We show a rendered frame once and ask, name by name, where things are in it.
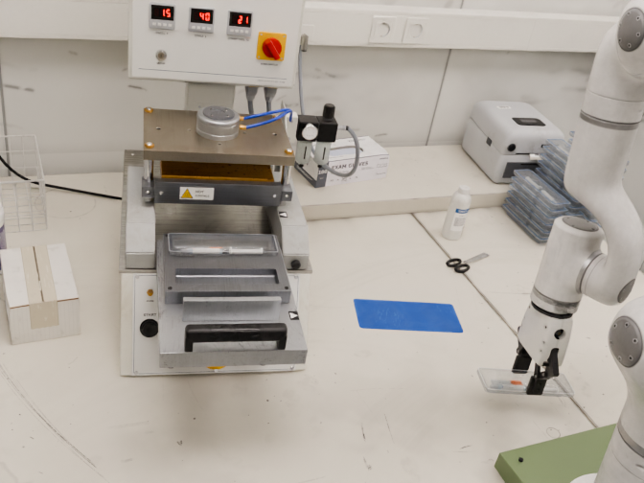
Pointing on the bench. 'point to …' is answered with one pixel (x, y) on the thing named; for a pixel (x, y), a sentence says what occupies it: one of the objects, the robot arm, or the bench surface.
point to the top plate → (217, 136)
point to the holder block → (223, 276)
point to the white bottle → (456, 213)
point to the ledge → (403, 186)
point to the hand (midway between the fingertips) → (528, 376)
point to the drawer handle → (195, 333)
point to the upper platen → (216, 171)
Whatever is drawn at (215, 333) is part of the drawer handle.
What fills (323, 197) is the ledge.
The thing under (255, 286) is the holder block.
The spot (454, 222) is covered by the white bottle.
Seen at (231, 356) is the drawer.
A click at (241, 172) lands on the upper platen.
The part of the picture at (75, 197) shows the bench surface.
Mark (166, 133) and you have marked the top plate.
